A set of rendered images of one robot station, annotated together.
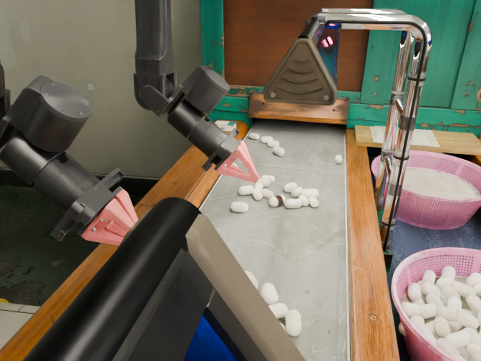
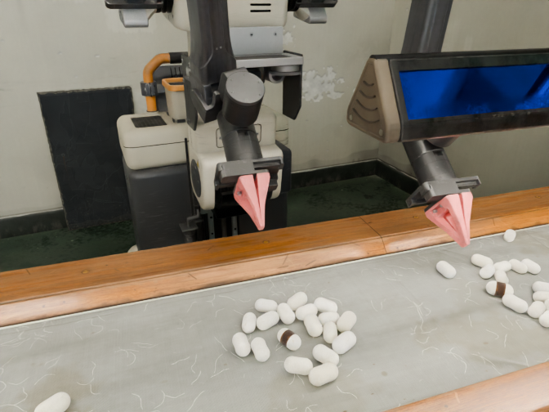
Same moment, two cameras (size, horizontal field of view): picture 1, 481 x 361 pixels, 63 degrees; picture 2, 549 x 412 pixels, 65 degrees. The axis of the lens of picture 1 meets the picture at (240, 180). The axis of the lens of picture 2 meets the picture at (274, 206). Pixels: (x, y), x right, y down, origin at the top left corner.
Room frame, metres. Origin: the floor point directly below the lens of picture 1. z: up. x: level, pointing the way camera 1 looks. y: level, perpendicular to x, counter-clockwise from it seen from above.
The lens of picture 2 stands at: (0.14, -0.36, 1.16)
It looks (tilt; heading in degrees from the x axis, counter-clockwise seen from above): 26 degrees down; 59
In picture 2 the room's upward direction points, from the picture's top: straight up
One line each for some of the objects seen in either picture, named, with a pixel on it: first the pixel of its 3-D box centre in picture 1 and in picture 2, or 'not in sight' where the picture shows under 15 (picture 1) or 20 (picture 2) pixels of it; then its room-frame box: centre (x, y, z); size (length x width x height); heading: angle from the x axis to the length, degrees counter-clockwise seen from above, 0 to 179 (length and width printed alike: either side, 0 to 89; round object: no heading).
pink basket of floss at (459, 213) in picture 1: (426, 189); not in sight; (0.83, -0.44, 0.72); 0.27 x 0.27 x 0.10
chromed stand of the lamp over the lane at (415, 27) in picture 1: (351, 138); not in sight; (0.70, -0.21, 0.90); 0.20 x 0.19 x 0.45; 167
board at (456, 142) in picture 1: (416, 139); not in sight; (1.04, -0.49, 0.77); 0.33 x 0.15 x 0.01; 77
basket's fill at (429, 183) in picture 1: (426, 193); not in sight; (0.83, -0.44, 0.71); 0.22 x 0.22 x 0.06
